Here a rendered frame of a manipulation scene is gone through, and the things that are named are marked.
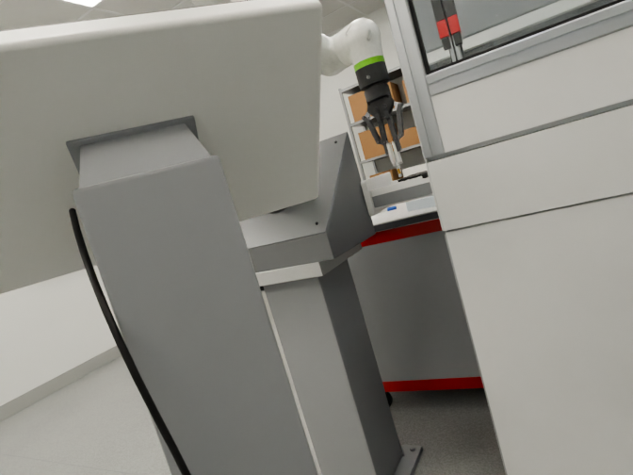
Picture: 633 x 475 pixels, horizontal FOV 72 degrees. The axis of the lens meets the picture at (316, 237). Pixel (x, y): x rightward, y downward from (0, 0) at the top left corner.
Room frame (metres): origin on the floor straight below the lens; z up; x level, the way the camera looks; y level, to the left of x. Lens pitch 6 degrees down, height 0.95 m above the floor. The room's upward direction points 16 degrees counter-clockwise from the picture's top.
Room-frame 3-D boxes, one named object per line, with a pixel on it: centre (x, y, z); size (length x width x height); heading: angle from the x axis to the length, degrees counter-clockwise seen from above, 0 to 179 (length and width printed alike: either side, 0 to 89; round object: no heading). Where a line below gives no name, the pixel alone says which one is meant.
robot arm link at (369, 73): (1.33, -0.30, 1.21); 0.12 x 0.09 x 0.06; 153
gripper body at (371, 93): (1.33, -0.30, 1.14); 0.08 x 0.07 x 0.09; 63
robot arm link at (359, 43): (1.33, -0.29, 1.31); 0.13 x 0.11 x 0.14; 47
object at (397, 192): (1.35, -0.43, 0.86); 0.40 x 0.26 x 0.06; 63
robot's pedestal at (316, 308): (1.32, 0.06, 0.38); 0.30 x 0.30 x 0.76; 59
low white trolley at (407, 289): (1.83, -0.40, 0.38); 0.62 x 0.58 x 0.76; 153
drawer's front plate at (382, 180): (1.45, -0.25, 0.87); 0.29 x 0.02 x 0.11; 153
